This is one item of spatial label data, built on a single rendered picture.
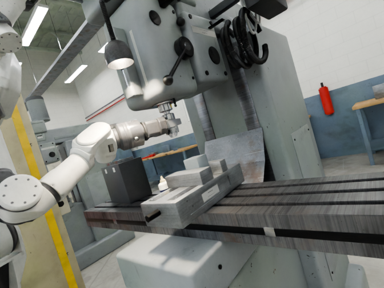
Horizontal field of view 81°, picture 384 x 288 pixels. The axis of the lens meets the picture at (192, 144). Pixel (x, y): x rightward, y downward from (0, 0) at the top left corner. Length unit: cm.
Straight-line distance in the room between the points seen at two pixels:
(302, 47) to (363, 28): 89
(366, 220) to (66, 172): 64
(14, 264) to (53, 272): 131
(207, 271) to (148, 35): 66
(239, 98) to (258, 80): 11
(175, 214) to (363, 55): 446
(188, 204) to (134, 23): 55
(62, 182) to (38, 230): 174
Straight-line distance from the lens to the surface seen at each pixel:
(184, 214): 60
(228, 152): 107
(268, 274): 93
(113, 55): 64
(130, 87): 73
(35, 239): 237
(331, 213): 52
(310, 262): 121
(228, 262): 70
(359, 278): 164
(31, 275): 241
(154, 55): 72
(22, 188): 60
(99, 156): 75
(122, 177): 106
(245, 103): 103
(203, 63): 85
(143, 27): 76
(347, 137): 487
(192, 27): 89
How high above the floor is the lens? 118
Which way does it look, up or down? 2 degrees down
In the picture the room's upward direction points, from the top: 17 degrees counter-clockwise
